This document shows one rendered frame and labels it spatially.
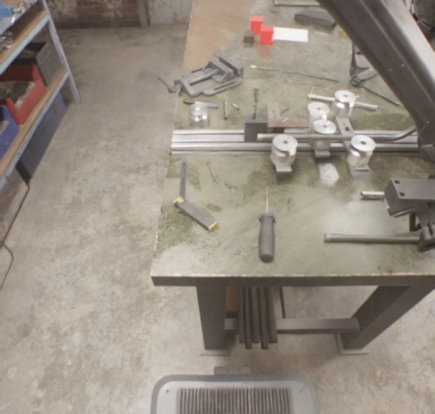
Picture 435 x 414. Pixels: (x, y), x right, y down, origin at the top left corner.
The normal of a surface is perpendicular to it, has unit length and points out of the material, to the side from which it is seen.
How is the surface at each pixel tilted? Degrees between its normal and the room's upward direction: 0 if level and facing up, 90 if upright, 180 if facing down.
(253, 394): 0
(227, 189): 0
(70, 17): 90
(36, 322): 0
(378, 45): 108
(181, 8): 90
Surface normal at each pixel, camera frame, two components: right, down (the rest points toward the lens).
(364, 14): -0.23, 0.91
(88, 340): 0.00, -0.65
